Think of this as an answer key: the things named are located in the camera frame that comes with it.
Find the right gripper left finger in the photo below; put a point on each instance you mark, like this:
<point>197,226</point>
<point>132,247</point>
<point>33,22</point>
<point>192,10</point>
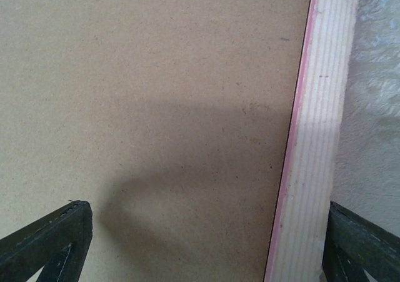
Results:
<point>55,245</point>

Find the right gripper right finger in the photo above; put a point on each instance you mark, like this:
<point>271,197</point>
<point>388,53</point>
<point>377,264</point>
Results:
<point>356,248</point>

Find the brown frame backing board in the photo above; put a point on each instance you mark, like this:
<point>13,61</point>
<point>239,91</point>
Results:
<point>169,116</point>

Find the pink picture frame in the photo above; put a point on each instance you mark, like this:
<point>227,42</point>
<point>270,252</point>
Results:
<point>301,216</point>

